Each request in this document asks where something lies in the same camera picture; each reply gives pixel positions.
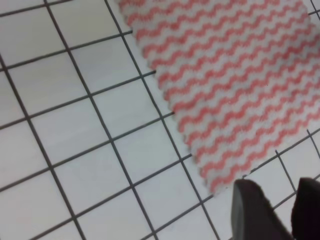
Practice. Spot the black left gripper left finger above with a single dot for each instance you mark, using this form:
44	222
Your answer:
252	215

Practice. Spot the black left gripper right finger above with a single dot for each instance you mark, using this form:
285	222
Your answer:
305	216

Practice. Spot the pink wavy striped towel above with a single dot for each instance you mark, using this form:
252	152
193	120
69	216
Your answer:
241	76

